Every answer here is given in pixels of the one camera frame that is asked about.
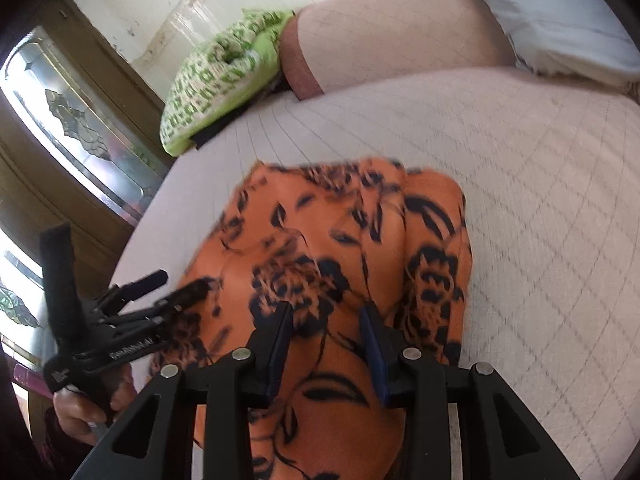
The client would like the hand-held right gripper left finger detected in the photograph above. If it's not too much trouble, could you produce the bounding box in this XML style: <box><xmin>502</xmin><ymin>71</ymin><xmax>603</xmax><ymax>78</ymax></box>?
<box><xmin>70</xmin><ymin>301</ymin><xmax>293</xmax><ymax>480</ymax></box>

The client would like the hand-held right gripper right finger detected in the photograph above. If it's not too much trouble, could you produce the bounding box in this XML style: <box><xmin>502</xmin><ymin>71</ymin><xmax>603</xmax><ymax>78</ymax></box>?
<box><xmin>359</xmin><ymin>304</ymin><xmax>573</xmax><ymax>480</ymax></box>

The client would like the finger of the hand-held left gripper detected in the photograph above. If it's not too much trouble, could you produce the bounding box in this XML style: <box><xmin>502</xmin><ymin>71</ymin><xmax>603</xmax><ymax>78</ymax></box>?
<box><xmin>117</xmin><ymin>279</ymin><xmax>224</xmax><ymax>333</ymax></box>
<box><xmin>107</xmin><ymin>269</ymin><xmax>170</xmax><ymax>311</ymax></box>

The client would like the orange floral blouse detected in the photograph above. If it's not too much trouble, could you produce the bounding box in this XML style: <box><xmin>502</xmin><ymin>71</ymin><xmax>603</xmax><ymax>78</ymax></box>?
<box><xmin>147</xmin><ymin>157</ymin><xmax>473</xmax><ymax>480</ymax></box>

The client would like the person's left forearm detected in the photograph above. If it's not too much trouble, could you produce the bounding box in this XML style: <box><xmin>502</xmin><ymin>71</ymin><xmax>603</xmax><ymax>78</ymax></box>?
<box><xmin>30</xmin><ymin>407</ymin><xmax>96</xmax><ymax>480</ymax></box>

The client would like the person's left hand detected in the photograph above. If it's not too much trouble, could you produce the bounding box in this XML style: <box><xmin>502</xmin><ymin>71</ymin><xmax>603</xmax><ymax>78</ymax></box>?
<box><xmin>52</xmin><ymin>360</ymin><xmax>137</xmax><ymax>447</ymax></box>

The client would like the purple plastic object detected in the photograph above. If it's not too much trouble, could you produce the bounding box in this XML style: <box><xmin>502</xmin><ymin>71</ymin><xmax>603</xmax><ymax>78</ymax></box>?
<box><xmin>12</xmin><ymin>364</ymin><xmax>53</xmax><ymax>396</ymax></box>

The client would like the wooden framed glass window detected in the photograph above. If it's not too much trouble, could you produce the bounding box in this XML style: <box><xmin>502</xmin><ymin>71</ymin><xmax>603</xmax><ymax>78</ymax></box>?
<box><xmin>0</xmin><ymin>245</ymin><xmax>46</xmax><ymax>361</ymax></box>

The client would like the wooden door with stained glass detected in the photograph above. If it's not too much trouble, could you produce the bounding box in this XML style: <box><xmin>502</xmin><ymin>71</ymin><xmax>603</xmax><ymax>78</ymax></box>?
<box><xmin>0</xmin><ymin>0</ymin><xmax>176</xmax><ymax>306</ymax></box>

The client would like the green patterned pillow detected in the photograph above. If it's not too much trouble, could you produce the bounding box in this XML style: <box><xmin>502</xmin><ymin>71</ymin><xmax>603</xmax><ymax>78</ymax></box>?
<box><xmin>159</xmin><ymin>7</ymin><xmax>296</xmax><ymax>157</ymax></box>

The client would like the beige quilted bolster pillow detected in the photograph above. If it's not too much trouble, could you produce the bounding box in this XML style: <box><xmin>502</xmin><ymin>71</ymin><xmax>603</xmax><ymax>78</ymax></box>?
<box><xmin>277</xmin><ymin>0</ymin><xmax>516</xmax><ymax>102</ymax></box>

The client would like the light blue pillow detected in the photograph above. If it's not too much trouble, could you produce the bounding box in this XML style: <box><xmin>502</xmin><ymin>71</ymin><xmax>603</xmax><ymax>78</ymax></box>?
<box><xmin>440</xmin><ymin>0</ymin><xmax>640</xmax><ymax>86</ymax></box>

